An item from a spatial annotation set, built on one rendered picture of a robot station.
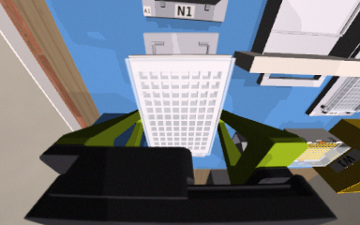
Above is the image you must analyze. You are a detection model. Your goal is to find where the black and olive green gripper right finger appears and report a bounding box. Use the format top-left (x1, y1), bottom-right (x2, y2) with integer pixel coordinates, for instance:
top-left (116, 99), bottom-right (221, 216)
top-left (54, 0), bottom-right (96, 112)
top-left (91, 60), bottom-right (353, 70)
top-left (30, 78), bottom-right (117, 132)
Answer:
top-left (217, 110), bottom-right (308, 184)

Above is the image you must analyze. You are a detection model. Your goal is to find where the yellow open-top bin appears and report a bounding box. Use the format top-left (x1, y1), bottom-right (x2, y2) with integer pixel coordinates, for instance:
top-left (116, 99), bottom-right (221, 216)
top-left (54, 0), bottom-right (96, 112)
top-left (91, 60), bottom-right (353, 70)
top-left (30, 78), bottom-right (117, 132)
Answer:
top-left (312, 119), bottom-right (360, 193)

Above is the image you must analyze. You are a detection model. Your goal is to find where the white push-button box with green button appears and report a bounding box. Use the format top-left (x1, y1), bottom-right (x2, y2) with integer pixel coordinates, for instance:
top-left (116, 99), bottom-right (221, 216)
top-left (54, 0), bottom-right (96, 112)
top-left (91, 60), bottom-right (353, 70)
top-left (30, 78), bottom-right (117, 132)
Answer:
top-left (232, 131), bottom-right (248, 155)

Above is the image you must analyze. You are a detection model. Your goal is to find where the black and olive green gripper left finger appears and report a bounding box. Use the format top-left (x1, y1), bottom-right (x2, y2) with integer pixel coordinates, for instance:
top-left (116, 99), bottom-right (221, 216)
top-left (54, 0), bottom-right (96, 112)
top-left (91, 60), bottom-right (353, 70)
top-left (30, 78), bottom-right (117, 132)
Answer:
top-left (54, 110), bottom-right (143, 146)

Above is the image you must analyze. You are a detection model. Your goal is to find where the blue bench mat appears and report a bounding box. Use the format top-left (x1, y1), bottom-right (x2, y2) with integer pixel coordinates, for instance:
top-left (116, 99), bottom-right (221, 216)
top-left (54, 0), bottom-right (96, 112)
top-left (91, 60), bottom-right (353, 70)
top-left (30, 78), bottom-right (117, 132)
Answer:
top-left (45, 0), bottom-right (360, 169)

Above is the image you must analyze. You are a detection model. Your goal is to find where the blue open-top box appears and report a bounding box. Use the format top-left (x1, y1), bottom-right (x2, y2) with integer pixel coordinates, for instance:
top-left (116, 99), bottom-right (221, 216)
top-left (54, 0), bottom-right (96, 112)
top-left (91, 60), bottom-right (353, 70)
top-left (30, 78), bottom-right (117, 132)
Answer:
top-left (92, 113), bottom-right (148, 146)

